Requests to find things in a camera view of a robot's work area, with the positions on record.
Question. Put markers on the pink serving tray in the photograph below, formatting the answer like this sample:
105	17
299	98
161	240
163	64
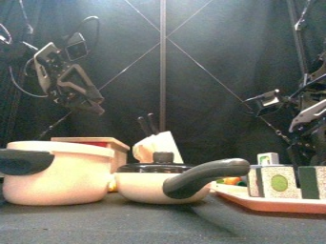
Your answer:
263	205

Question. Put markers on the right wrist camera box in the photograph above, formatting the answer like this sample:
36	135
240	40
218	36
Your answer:
266	101

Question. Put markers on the green toy food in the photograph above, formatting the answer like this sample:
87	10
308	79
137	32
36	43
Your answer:
219	181

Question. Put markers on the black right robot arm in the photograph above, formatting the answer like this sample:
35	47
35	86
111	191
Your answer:
312	146

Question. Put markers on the small white and green sushi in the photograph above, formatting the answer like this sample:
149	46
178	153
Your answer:
267	158

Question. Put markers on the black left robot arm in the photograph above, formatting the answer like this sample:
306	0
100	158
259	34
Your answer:
12	54

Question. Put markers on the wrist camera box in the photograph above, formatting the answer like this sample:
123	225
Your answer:
76	47
266	101

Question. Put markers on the grey vertical frame pole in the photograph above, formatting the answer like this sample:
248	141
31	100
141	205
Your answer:
163	63

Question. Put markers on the grey slanted frame pole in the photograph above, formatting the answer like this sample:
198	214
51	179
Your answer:
299	38

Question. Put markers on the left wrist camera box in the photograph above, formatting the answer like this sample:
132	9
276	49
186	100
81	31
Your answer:
76	47

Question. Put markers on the sushi piece with dark green wrap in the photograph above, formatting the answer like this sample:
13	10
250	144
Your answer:
311	182

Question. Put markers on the wooden box with red inside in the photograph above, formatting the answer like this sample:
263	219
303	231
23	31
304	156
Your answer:
113	149

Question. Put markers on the orange toy food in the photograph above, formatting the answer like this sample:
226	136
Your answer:
232	180

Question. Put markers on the black pan lid with knob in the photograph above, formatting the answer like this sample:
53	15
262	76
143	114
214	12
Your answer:
156	166

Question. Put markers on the sushi roll with dark band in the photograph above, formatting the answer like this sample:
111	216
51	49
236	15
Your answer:
252	181

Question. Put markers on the green patterned box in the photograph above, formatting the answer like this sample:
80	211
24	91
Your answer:
279	182

